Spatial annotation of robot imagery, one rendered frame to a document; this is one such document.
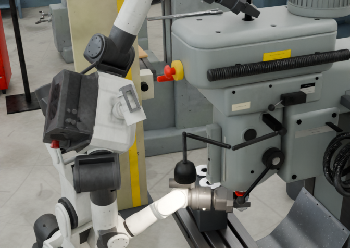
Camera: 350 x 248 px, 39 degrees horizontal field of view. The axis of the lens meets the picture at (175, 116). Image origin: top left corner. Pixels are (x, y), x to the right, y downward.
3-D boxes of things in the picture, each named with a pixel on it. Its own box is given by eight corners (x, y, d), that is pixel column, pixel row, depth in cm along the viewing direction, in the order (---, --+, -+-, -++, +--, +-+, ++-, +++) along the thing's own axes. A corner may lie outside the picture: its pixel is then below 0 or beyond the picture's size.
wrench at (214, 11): (149, 22, 151) (149, 19, 150) (145, 19, 154) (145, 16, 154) (222, 13, 157) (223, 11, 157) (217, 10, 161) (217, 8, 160)
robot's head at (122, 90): (122, 116, 163) (126, 114, 156) (113, 92, 163) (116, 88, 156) (140, 110, 165) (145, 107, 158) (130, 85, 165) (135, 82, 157)
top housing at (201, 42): (196, 95, 140) (196, 39, 133) (167, 65, 162) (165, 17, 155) (338, 71, 153) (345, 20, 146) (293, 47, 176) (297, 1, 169)
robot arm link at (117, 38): (103, 19, 172) (86, 54, 175) (116, 28, 166) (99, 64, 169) (127, 28, 180) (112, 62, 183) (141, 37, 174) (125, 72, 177)
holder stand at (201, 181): (199, 232, 209) (199, 192, 200) (188, 202, 228) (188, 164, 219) (227, 228, 210) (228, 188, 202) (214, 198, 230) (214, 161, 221)
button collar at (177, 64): (177, 83, 148) (177, 64, 145) (171, 76, 153) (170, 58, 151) (184, 82, 149) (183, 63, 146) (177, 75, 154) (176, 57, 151)
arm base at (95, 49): (77, 67, 174) (97, 71, 166) (86, 31, 174) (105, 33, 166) (110, 76, 185) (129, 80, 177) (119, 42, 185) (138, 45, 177)
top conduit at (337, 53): (211, 84, 136) (211, 72, 134) (205, 78, 139) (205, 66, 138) (350, 61, 149) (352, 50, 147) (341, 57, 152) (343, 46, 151)
